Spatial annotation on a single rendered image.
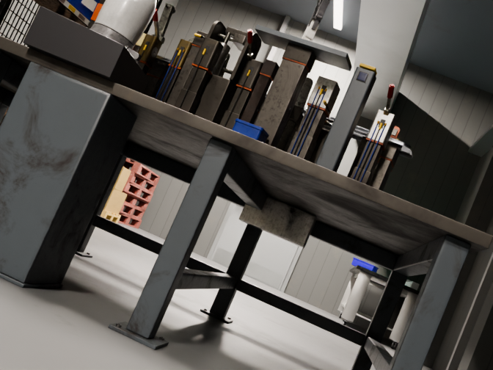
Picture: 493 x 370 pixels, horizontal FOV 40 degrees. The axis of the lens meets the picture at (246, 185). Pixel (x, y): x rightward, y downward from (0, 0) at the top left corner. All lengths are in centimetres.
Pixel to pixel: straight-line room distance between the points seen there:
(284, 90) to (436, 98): 888
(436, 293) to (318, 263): 877
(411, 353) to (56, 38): 145
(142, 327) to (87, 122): 66
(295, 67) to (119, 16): 66
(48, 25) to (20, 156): 43
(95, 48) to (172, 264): 72
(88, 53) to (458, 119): 945
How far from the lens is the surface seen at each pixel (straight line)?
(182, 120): 214
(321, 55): 259
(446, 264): 210
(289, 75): 255
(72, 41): 227
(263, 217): 327
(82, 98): 224
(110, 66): 221
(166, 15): 305
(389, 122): 261
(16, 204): 226
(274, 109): 252
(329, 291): 1082
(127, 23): 238
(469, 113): 1136
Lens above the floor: 38
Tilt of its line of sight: 5 degrees up
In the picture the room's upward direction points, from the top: 24 degrees clockwise
